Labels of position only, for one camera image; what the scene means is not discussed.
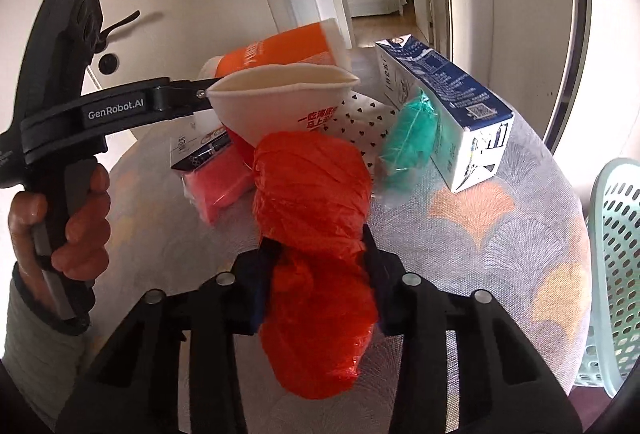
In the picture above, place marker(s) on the orange paper cup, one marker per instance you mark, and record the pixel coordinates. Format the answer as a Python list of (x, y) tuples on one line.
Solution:
[(285, 46)]

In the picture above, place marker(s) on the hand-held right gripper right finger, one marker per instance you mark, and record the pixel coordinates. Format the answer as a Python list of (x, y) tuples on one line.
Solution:
[(372, 264)]

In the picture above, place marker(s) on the white heart-patterned box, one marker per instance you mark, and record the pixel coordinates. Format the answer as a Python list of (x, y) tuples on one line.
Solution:
[(365, 118)]

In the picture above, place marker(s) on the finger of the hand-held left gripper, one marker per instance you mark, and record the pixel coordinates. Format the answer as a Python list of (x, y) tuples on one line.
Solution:
[(182, 102), (192, 83)]

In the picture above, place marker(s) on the teal plastic bag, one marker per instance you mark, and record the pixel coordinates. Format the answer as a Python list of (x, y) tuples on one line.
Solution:
[(410, 138)]

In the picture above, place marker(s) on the pink plastic bag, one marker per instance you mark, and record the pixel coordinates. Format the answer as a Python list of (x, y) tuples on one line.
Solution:
[(215, 184)]

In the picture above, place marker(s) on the teal perforated plastic basket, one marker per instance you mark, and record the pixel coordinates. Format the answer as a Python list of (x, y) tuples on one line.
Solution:
[(615, 264)]

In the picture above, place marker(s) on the small black and white box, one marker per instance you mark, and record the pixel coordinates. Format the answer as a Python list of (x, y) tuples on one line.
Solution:
[(200, 148)]

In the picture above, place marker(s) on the person's left forearm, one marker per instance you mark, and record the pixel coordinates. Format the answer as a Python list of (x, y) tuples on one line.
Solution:
[(30, 354)]

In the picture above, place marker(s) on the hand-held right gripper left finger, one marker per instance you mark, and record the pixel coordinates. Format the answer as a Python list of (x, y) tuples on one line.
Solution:
[(262, 286)]

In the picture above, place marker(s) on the black round door lock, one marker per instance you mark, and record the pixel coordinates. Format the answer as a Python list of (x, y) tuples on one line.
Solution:
[(108, 63)]

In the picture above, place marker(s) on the red plastic bag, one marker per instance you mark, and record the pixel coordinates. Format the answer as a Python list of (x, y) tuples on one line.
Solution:
[(310, 194)]

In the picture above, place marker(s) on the person's left hand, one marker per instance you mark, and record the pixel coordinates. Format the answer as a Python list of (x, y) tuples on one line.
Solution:
[(87, 224)]

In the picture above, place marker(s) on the blue and white milk carton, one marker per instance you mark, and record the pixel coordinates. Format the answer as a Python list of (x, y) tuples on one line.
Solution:
[(450, 83)]

